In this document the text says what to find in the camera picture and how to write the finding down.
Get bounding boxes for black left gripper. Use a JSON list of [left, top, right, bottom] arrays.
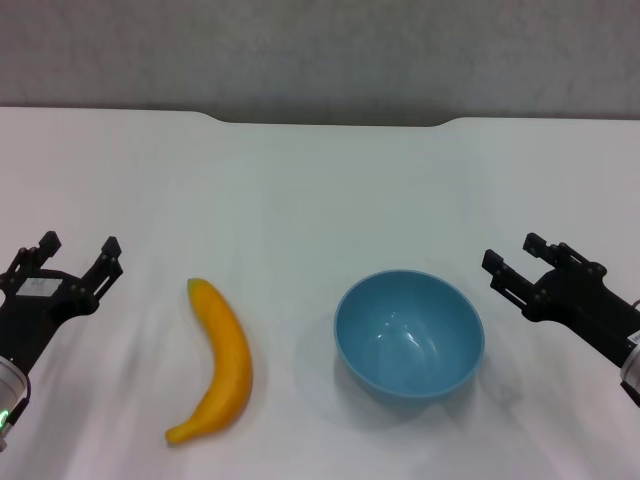
[[0, 230, 124, 375]]

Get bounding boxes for yellow banana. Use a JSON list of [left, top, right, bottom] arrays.
[[164, 277, 255, 445]]

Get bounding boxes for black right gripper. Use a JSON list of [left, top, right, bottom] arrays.
[[482, 232, 640, 366]]

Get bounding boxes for blue bowl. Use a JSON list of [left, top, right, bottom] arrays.
[[333, 269, 486, 412]]

